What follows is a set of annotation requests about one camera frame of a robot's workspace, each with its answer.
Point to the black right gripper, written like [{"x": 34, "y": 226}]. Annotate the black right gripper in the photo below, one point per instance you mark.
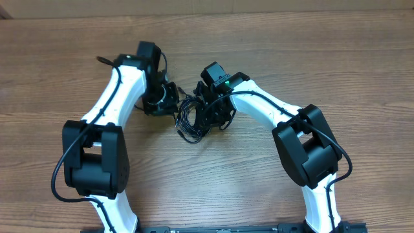
[{"x": 207, "y": 114}]

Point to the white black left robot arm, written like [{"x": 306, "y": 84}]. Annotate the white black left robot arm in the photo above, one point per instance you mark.
[{"x": 94, "y": 167}]

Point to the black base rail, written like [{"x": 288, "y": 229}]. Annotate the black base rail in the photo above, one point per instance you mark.
[{"x": 344, "y": 227}]

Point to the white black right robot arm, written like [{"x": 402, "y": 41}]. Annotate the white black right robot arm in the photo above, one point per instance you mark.
[{"x": 306, "y": 146}]

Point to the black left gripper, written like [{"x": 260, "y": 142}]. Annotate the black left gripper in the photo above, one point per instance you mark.
[{"x": 168, "y": 106}]

